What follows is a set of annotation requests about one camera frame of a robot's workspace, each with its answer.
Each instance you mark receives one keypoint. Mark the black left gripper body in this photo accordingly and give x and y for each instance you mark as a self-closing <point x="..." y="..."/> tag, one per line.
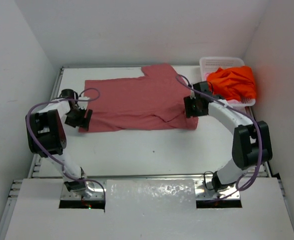
<point x="75" y="117"/>

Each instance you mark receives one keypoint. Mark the metal base plate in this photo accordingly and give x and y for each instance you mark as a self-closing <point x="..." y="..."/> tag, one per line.
<point x="81" y="194"/>
<point x="207" y="198"/>

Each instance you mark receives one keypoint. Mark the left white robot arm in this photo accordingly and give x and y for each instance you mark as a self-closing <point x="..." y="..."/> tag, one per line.
<point x="47" y="138"/>

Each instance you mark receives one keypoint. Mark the pink red t-shirt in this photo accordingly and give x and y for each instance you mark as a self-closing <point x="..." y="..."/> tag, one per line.
<point x="153" y="101"/>

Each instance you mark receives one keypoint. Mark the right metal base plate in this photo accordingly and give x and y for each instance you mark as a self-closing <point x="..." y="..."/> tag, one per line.
<point x="207" y="198"/>

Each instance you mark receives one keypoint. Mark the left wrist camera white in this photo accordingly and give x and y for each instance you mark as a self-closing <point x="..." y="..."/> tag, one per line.
<point x="82" y="99"/>

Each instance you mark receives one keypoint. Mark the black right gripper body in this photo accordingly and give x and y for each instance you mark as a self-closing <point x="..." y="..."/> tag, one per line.
<point x="192" y="107"/>

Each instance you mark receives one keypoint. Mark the white plastic basket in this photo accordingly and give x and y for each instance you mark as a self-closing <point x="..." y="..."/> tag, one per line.
<point x="212" y="64"/>

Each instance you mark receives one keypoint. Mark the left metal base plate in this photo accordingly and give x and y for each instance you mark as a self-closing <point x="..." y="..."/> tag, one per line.
<point x="81" y="194"/>

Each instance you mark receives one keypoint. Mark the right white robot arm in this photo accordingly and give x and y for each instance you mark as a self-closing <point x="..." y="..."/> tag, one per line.
<point x="251" y="144"/>

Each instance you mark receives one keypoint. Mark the orange t-shirt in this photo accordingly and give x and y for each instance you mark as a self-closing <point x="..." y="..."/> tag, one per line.
<point x="233" y="83"/>

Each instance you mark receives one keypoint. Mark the white front cover panel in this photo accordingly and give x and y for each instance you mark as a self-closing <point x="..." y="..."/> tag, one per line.
<point x="149" y="210"/>

